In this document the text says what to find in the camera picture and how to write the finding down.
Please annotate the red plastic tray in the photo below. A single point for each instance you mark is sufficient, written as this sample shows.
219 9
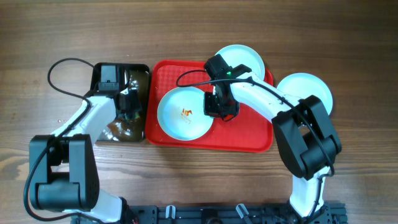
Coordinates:
248 132

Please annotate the light blue plate front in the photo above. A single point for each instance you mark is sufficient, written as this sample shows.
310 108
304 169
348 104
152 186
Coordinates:
304 84

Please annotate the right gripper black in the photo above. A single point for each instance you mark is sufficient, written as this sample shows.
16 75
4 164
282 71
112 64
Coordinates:
209 109

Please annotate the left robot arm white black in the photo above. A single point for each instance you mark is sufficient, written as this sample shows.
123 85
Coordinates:
63 176

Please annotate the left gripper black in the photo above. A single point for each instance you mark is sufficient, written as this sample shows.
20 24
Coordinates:
136 100

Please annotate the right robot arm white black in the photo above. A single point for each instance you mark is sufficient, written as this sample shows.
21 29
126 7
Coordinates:
307 141

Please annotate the black water basin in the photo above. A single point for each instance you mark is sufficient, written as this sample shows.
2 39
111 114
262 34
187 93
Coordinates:
132 76

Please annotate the light blue plate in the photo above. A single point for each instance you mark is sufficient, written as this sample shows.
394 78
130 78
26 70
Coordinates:
236 54
304 84
181 116

